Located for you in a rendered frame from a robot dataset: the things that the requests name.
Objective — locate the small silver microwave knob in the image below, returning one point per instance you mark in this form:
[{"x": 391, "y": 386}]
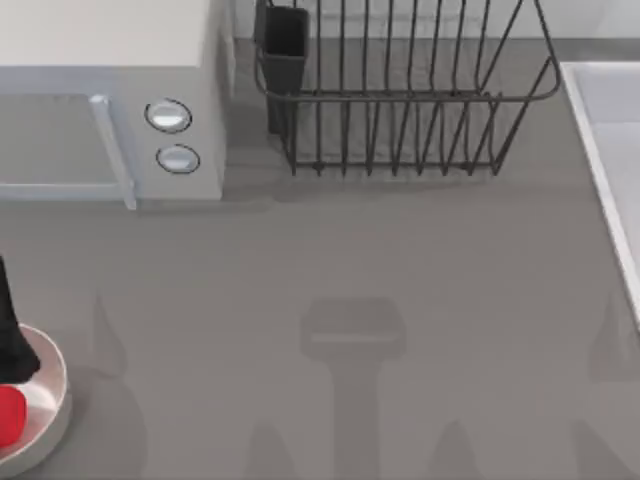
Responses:
[{"x": 178, "y": 159}]

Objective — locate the large silver microwave knob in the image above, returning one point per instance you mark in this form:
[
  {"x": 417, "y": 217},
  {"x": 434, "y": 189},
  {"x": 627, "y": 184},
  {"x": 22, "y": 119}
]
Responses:
[{"x": 168, "y": 115}]

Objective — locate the black cutlery holder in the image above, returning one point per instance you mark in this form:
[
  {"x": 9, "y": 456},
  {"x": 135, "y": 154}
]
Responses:
[{"x": 285, "y": 45}]

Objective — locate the pale microwave oven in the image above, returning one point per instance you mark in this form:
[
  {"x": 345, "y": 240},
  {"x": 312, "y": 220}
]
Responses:
[{"x": 210, "y": 40}]

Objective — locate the microwave glass door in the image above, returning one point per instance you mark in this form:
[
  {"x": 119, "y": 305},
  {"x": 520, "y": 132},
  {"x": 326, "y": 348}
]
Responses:
[{"x": 55, "y": 145}]

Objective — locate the silver metal bowl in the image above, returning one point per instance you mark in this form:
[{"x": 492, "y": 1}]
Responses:
[{"x": 47, "y": 380}]

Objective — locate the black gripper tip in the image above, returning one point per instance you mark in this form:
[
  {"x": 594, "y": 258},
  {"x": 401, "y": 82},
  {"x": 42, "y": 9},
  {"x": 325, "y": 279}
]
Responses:
[{"x": 11, "y": 335}]

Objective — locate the red apple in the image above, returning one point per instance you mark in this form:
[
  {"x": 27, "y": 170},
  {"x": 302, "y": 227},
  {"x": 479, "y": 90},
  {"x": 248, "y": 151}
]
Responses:
[{"x": 10, "y": 412}]

